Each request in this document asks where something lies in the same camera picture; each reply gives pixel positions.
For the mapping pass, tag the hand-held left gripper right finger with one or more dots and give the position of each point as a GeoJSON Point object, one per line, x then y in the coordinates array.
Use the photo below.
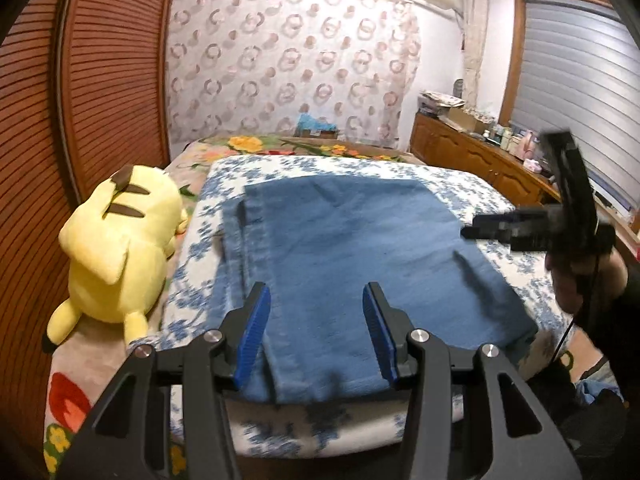
{"type": "Point", "coordinates": [380, 340]}

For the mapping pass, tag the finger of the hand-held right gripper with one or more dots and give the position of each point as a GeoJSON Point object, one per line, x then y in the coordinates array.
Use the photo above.
{"type": "Point", "coordinates": [487, 227]}

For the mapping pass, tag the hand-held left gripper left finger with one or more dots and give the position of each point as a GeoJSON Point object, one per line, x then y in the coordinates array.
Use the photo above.
{"type": "Point", "coordinates": [250, 340]}

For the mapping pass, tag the blue denim pants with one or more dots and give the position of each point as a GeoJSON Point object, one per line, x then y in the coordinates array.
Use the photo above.
{"type": "Point", "coordinates": [350, 240]}

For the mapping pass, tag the person's right forearm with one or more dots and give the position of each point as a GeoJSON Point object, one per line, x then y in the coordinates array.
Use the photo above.
{"type": "Point", "coordinates": [590, 385]}

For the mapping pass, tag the person's right hand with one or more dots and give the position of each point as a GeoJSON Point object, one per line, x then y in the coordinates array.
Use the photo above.
{"type": "Point", "coordinates": [580, 285]}

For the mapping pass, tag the pink container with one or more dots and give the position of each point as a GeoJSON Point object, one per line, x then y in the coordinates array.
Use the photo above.
{"type": "Point", "coordinates": [529, 144]}

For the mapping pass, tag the wooden cabinet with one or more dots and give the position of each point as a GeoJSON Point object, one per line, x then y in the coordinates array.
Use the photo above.
{"type": "Point", "coordinates": [450, 150]}

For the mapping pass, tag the row of small bottles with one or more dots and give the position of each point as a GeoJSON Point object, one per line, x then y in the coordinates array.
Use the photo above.
{"type": "Point", "coordinates": [502, 137]}

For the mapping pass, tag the white blue floral sheet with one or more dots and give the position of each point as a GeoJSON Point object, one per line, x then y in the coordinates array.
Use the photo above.
{"type": "Point", "coordinates": [197, 260]}

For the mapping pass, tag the cardboard box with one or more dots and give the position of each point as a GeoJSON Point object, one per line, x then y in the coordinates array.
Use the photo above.
{"type": "Point", "coordinates": [465, 120]}

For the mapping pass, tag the grey window blind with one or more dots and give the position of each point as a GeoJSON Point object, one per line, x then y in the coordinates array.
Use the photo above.
{"type": "Point", "coordinates": [575, 85]}

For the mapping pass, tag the stack of papers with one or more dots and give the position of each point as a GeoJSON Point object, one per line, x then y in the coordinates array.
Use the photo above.
{"type": "Point", "coordinates": [440, 102]}

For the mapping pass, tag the yellow plush toy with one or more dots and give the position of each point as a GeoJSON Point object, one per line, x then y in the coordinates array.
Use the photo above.
{"type": "Point", "coordinates": [115, 240]}

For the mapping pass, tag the white wrapped pipe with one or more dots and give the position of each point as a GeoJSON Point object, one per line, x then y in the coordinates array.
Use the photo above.
{"type": "Point", "coordinates": [475, 35]}

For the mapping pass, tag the blue crumpled bag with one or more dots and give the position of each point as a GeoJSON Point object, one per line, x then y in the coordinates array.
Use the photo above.
{"type": "Point", "coordinates": [315, 124]}

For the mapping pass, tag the circle patterned curtain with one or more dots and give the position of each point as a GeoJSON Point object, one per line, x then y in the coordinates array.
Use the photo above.
{"type": "Point", "coordinates": [280, 60]}

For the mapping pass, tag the wooden louvered door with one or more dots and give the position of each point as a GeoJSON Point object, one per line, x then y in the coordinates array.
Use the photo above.
{"type": "Point", "coordinates": [100, 85]}

